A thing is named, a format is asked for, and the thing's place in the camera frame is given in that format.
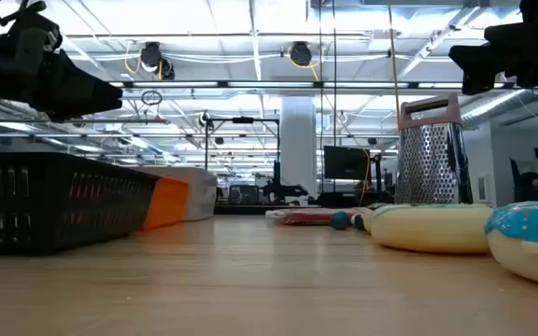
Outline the person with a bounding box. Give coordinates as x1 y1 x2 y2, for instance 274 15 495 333
514 171 538 204

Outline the black computer monitor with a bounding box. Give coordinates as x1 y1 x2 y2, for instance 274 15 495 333
323 145 372 182

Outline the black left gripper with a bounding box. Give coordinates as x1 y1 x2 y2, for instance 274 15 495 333
0 11 124 123

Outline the blue sprinkled toy doughnut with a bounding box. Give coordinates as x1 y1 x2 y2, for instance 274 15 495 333
485 200 538 290

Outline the white building column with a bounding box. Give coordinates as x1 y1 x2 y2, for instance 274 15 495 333
280 95 319 200

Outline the black ceiling cable reel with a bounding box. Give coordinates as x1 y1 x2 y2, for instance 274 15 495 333
139 40 176 81
289 40 314 67

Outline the black background rig frame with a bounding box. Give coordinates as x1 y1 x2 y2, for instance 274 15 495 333
203 116 282 202

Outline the silver ventilation duct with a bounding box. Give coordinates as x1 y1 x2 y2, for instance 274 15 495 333
460 88 538 131

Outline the ceiling light bar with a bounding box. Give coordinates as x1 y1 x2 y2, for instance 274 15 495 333
109 79 466 91

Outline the grey plastic bin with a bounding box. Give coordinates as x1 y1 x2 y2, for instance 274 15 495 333
131 166 219 223

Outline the orange slotted plastic basket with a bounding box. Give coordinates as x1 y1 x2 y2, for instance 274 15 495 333
141 175 191 232

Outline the metal box grater pink handle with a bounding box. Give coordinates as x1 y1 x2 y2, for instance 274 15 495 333
393 92 474 206

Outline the red snack packet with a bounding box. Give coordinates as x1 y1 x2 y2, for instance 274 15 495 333
264 207 368 227

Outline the mint frosted toy doughnut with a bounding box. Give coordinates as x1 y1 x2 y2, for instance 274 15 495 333
370 203 495 256

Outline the black slotted plastic basket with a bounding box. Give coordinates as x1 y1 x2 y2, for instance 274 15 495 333
0 151 161 257

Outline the black hanging cable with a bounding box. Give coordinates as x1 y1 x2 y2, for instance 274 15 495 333
332 0 339 192
318 0 325 192

